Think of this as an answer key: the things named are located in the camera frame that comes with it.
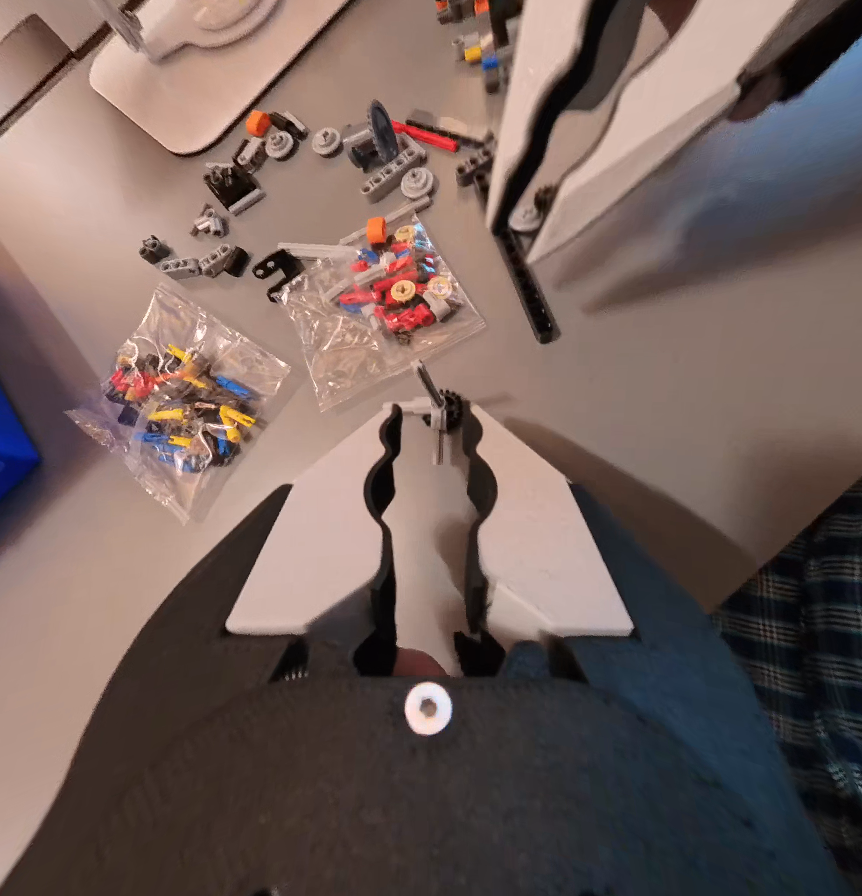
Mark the blue storage bin with tag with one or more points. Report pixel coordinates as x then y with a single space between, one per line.
4 434

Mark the orange lego piece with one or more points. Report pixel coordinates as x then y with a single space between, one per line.
259 124

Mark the grey holed lego beam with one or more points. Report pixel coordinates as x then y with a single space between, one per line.
392 175

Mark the short grey lego beam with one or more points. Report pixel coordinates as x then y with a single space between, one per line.
473 164

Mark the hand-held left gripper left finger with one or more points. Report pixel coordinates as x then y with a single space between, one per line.
312 560

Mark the bag of yellow blue pieces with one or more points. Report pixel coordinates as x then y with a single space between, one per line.
179 406

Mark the white book stand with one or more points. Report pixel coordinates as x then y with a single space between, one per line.
193 91

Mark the dark grey lego beam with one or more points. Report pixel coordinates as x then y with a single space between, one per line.
445 124

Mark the black and grey lego pin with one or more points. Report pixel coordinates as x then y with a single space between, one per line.
291 124

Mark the lego axle assembly with gear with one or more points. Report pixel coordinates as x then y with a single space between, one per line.
438 420

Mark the bag of red lego pieces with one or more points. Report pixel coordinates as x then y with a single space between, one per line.
396 301

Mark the black lego bracket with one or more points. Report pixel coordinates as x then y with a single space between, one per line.
273 269

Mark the small grey lego connector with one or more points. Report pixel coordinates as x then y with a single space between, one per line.
208 220

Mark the grey three-hole lego beam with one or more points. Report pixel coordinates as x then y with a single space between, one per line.
179 268

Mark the partly built lego model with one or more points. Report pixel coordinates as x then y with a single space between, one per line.
483 42

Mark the grey lego pulley wheel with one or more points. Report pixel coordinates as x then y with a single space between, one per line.
280 145
327 142
418 183

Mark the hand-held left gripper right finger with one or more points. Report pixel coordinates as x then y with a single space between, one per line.
550 560

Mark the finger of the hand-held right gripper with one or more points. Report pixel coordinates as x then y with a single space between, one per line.
522 105
683 91

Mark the black lego plate assembly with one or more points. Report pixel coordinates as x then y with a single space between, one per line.
231 189

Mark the dark blue lego disc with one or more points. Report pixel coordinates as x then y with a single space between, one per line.
375 136

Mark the red lego axle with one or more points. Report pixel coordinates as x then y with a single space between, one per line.
424 136

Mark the dark grey lego connector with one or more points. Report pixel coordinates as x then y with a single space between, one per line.
153 250

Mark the blue plaid shirt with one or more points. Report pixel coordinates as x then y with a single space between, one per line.
809 665

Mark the long black lego beam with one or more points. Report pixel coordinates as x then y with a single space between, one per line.
525 280

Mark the grey lego axle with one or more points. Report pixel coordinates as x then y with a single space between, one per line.
385 217
312 250

